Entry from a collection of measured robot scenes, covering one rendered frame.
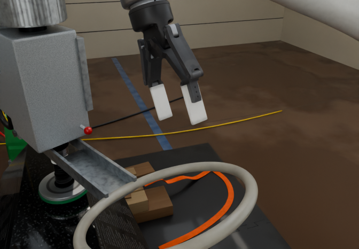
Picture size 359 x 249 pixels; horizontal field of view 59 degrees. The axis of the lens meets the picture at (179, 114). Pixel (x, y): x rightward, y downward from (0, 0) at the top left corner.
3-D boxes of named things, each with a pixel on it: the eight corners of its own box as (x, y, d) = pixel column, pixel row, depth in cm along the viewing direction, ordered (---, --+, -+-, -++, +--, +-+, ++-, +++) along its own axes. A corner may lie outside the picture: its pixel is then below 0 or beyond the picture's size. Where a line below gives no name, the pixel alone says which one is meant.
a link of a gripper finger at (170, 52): (168, 38, 57) (169, 32, 56) (201, 80, 52) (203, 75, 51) (149, 43, 56) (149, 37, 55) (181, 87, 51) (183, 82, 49)
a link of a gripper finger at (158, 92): (150, 87, 63) (149, 87, 64) (160, 121, 65) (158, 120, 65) (163, 83, 65) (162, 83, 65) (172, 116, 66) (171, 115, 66)
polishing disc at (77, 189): (36, 205, 128) (36, 203, 127) (41, 173, 146) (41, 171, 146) (90, 195, 133) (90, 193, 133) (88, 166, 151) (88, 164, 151)
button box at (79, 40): (77, 105, 128) (65, 34, 115) (83, 103, 129) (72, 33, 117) (87, 111, 123) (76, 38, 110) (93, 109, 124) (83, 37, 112)
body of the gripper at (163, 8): (177, -7, 53) (191, 48, 55) (157, 7, 61) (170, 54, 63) (136, 1, 50) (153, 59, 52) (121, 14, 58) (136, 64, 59)
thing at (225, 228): (46, 238, 87) (43, 228, 87) (173, 163, 118) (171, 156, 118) (151, 314, 50) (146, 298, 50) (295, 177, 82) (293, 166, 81)
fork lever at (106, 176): (12, 136, 140) (9, 126, 137) (53, 121, 152) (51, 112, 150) (96, 213, 96) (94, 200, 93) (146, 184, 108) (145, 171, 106)
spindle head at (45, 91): (4, 127, 139) (-26, 23, 118) (52, 111, 153) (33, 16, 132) (40, 161, 116) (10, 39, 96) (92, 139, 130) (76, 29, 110)
